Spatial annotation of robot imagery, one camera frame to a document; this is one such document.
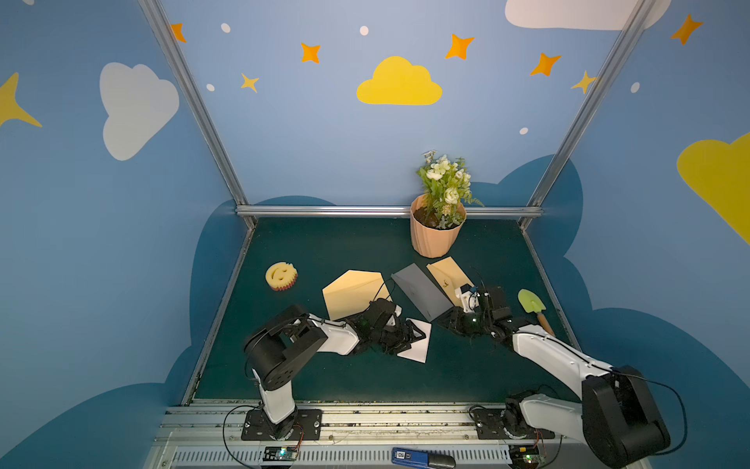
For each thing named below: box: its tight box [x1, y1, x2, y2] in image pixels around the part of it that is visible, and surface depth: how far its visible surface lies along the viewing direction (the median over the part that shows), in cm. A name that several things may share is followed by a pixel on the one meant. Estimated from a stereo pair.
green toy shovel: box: [517, 288, 556, 338], surface depth 99 cm
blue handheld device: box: [391, 446, 457, 469], surface depth 69 cm
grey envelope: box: [390, 262, 455, 323], surface depth 103 cm
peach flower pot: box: [410, 193, 468, 258], surface depth 103 cm
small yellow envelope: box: [425, 255, 475, 307], surface depth 109 cm
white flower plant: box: [416, 149, 485, 230], surface depth 98 cm
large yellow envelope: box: [322, 269, 393, 322], surface depth 103 cm
